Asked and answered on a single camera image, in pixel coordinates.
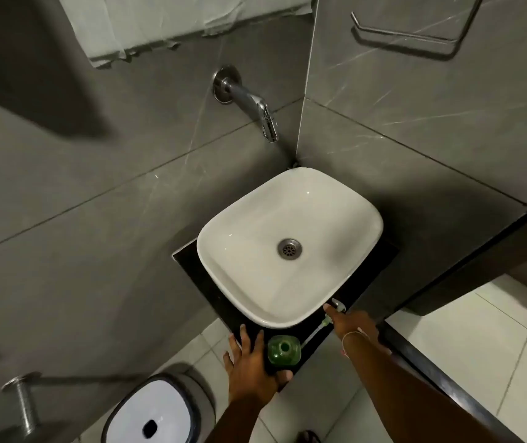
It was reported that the person's right hand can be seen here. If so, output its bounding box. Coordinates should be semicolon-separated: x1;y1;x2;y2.
323;303;380;347

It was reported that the person's left hand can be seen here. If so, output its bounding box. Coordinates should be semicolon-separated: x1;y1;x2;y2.
223;324;294;405

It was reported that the white pump dispenser head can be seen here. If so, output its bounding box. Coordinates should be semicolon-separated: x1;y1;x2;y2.
301;298;348;350

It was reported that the green soap bottle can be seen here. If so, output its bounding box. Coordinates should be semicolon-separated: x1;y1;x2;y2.
267;335;301;369

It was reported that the person's left forearm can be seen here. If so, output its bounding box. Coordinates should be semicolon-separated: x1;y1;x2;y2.
206;393;269;443

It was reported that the person's right forearm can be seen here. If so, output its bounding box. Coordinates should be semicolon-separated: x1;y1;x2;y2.
341;334;497;443

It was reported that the black counter slab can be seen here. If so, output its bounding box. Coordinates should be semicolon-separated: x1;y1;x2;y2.
171;237;401;393

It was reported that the metal sink drain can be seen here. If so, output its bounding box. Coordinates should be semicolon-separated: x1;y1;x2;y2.
277;238;303;260

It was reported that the grey bin with white lid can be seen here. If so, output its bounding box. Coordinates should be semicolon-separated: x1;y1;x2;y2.
101;373;219;443

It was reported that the white ceramic sink basin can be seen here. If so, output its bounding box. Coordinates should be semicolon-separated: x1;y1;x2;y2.
196;167;383;329

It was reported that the chrome towel rack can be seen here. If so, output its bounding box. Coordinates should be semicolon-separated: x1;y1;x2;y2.
349;0;486;58

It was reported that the thread wrist bracelet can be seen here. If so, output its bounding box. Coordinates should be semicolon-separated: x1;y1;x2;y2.
340;331;369;357

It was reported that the dark door frame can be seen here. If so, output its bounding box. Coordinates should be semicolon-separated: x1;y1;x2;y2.
376;191;527;443

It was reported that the chrome wall valve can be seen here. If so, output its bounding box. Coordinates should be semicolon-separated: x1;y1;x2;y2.
0;372;43;435

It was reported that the chrome wall faucet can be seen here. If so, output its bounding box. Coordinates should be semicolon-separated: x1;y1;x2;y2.
212;65;279;144

